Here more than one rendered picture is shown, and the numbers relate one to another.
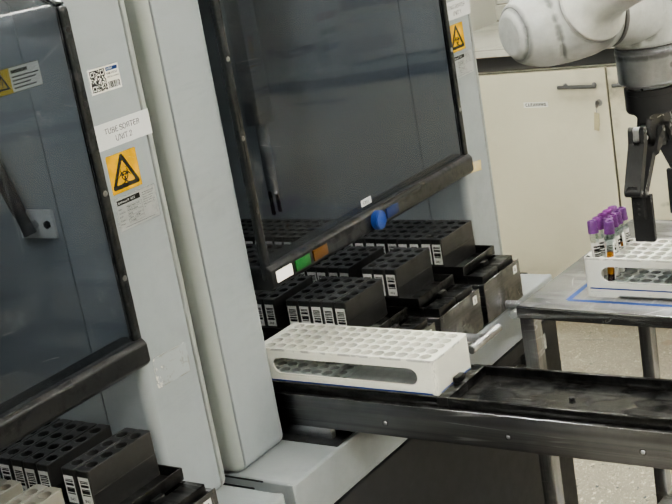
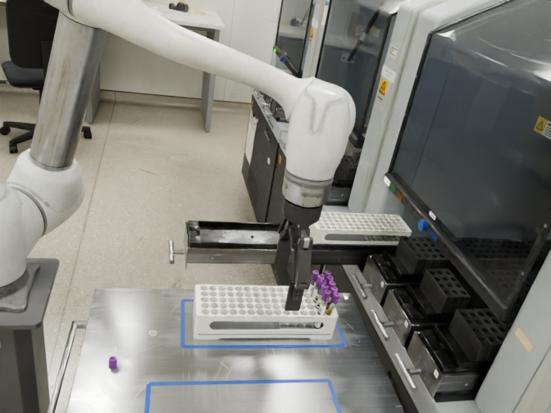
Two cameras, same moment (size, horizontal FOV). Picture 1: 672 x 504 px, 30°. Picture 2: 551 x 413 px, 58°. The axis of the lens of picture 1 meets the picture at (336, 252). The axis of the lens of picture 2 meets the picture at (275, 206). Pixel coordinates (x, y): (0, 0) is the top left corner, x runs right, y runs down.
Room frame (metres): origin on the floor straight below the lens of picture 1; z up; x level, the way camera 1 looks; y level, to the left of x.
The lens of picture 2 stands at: (2.24, -1.18, 1.55)
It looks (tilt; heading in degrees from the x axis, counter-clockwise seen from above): 28 degrees down; 128
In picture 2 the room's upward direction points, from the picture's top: 10 degrees clockwise
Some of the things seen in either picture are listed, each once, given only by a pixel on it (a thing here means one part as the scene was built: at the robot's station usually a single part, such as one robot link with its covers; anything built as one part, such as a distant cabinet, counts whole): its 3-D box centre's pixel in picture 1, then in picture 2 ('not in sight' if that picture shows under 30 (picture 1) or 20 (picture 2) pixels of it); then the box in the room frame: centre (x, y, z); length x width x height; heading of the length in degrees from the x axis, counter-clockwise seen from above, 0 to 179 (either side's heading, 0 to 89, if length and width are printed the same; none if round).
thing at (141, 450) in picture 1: (119, 472); (345, 169); (1.39, 0.30, 0.85); 0.12 x 0.02 x 0.06; 144
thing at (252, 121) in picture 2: not in sight; (248, 135); (0.25, 1.02, 0.43); 0.27 x 0.02 x 0.36; 144
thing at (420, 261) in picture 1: (409, 275); (435, 292); (1.96, -0.11, 0.85); 0.12 x 0.02 x 0.06; 143
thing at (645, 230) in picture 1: (644, 217); (282, 255); (1.72, -0.44, 0.95); 0.03 x 0.01 x 0.07; 52
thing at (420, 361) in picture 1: (362, 360); (357, 230); (1.66, -0.01, 0.83); 0.30 x 0.10 x 0.06; 54
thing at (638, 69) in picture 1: (648, 65); (307, 185); (1.77, -0.49, 1.16); 0.09 x 0.09 x 0.06
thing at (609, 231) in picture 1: (610, 256); (311, 291); (1.79, -0.40, 0.88); 0.02 x 0.02 x 0.11
